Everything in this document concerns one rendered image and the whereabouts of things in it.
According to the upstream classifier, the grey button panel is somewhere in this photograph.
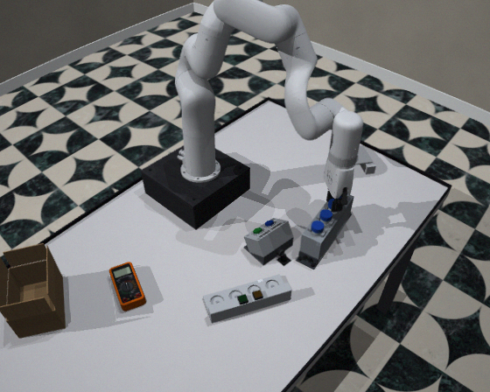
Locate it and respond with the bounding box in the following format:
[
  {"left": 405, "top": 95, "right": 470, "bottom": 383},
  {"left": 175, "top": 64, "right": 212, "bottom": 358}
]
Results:
[{"left": 243, "top": 218, "right": 293, "bottom": 266}]

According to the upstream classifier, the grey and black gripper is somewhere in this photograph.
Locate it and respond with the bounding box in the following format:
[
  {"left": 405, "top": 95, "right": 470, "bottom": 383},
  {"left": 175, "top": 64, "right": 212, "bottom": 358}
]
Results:
[{"left": 324, "top": 157, "right": 355, "bottom": 212}]

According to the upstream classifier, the brown cardboard box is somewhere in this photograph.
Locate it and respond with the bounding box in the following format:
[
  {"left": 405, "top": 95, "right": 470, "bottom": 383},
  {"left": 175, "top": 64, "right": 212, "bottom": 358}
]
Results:
[{"left": 0, "top": 243, "right": 66, "bottom": 338}]

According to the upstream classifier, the orange digital multimeter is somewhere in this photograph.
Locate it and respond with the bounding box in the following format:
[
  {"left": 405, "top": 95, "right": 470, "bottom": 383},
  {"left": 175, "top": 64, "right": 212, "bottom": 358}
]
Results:
[{"left": 109, "top": 262, "right": 146, "bottom": 312}]

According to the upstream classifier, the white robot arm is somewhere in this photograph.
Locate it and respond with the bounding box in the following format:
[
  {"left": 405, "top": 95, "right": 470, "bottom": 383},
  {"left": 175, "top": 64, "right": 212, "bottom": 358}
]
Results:
[{"left": 175, "top": 0, "right": 376, "bottom": 183}]

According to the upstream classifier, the black table edge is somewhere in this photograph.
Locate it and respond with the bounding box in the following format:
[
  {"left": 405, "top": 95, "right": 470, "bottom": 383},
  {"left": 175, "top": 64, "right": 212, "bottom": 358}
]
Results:
[{"left": 38, "top": 97, "right": 452, "bottom": 392}]

